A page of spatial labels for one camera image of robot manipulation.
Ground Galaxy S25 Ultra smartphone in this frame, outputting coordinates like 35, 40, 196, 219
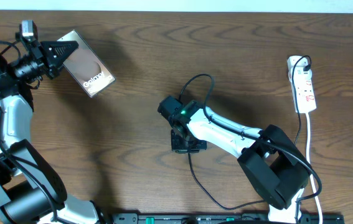
58, 30, 116, 98

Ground black USB charging cable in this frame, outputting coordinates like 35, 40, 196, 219
187, 55, 312, 212

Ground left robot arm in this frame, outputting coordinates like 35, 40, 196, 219
0, 37, 112, 223

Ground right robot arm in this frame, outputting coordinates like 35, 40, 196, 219
158, 96, 310, 223

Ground white power strip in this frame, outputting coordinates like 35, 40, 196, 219
287, 55, 316, 114

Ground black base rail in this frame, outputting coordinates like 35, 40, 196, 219
112, 212, 345, 224

